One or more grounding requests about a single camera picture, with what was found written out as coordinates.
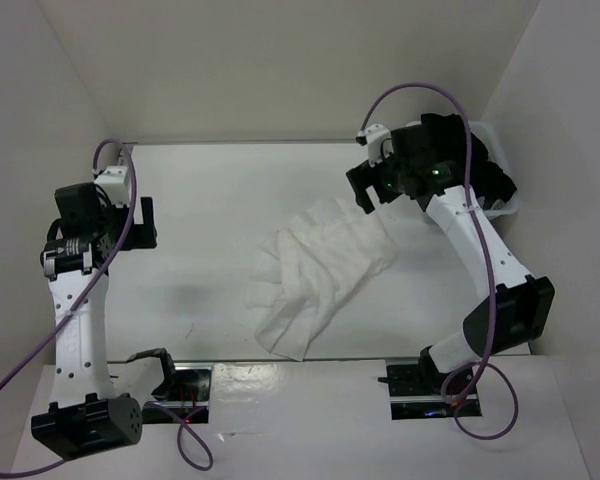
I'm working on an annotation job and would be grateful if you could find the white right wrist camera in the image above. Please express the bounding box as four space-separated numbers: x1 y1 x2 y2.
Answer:
355 124 392 168

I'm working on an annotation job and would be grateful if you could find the white perforated plastic basket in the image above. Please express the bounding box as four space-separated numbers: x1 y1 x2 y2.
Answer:
469 121 521 220

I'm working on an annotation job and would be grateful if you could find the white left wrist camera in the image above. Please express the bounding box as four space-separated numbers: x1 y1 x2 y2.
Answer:
94 165 130 208

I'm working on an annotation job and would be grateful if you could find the black skirt in basket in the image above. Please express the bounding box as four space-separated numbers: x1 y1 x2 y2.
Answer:
420 113 517 214

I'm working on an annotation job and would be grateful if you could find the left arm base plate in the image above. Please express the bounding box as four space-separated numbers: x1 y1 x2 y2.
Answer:
115 363 215 425

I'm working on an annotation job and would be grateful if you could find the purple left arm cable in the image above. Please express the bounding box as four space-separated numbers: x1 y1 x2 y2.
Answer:
0 138 215 476

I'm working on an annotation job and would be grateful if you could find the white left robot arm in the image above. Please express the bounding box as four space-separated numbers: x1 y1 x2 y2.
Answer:
31 180 179 461

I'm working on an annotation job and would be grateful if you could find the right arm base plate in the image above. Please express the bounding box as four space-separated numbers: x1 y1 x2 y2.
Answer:
378 358 482 421

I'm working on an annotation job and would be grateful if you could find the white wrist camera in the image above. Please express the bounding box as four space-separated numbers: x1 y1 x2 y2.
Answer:
94 165 130 208
355 124 392 168

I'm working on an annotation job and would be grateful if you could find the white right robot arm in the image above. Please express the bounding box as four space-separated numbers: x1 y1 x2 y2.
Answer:
346 116 555 396

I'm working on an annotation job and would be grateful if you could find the white pleated skirt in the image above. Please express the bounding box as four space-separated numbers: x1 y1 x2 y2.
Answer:
245 197 398 361

